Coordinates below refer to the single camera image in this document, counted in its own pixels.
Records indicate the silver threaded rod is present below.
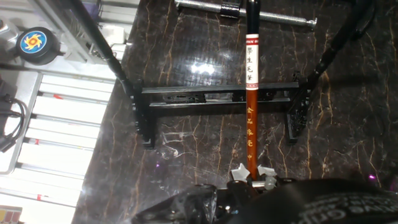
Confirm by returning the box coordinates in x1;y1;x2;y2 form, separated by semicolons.
174;0;318;29

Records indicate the Rubik's cube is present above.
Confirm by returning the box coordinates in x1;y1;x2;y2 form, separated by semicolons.
0;205;24;223

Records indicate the dark marble pattern mat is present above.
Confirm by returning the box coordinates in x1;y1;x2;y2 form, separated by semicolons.
71;0;398;224

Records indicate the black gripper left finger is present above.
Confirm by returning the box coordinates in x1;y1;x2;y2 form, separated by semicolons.
226;163;252;195

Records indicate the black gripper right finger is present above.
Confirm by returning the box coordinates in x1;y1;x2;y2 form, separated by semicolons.
252;166;278;192

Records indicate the black puck sun logo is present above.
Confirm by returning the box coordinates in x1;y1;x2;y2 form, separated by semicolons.
15;26;62;66

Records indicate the thin black cable loop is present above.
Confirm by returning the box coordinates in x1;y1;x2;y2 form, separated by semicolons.
0;93;28;154

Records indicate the black pen rack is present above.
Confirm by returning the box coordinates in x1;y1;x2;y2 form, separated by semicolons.
65;0;374;150

